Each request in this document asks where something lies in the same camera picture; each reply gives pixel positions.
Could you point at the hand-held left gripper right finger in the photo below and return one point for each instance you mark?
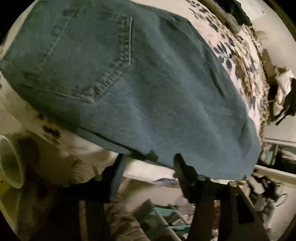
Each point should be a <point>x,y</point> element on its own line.
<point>182,170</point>

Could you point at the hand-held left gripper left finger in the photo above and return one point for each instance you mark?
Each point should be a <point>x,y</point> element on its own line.
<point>118,172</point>

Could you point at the blue denim pants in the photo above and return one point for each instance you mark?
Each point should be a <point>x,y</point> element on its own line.
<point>150,92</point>

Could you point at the teal plastic item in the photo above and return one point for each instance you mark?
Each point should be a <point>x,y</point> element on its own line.
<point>165,214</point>

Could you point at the floral printed blanket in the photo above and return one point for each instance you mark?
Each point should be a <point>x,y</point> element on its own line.
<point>242,64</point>

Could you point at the black bag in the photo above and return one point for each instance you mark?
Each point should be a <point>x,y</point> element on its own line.
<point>289,102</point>

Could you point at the white crumpled cloth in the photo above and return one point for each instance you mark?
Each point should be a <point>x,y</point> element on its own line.
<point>283,88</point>

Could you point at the dark green garment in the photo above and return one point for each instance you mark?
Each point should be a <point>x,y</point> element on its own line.
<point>238,11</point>

